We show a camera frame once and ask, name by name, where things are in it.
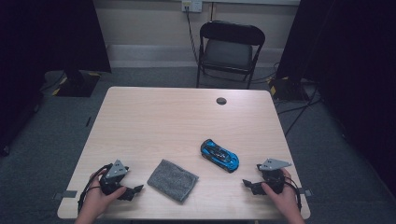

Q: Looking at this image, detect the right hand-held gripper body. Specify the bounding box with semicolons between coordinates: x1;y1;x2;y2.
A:
256;158;292;194

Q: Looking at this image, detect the black floor cable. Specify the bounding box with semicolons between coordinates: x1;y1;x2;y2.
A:
276;83;322;138

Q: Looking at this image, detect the white wall socket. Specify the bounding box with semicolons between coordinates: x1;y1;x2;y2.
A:
181;0;204;13

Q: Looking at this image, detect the dark curtain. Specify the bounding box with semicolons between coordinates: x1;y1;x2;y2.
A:
275;0;396;197
0;0;112;153

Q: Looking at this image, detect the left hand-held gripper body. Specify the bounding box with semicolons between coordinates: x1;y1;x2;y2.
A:
99;160;130;196

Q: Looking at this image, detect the grey terry cloth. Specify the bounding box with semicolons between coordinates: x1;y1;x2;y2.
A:
147;159;200;204

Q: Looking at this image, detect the blue and black toy car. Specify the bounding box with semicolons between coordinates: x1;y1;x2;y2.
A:
200;138;240;174

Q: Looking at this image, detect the black folding chair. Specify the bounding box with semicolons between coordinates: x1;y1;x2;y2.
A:
195;20;266;91

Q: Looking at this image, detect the right hand-held gripper cable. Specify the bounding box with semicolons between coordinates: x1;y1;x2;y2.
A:
284;176;303;213

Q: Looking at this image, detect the person's left hand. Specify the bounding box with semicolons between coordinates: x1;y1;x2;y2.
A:
78;169;128;218

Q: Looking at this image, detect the black stand base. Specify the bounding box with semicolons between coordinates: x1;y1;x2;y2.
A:
269;76;309;102
55;69;101;98

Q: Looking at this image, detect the person's right hand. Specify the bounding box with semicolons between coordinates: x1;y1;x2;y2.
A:
261;169;302;217

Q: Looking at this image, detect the black wall socket cable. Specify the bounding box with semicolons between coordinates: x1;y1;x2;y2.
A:
185;6;200;63

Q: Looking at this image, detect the left hand-held gripper cable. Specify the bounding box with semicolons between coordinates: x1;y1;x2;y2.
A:
78;163;113;213

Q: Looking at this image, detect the hand-held gripper cable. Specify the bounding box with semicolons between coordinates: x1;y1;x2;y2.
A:
284;176;303;213
78;163;113;213

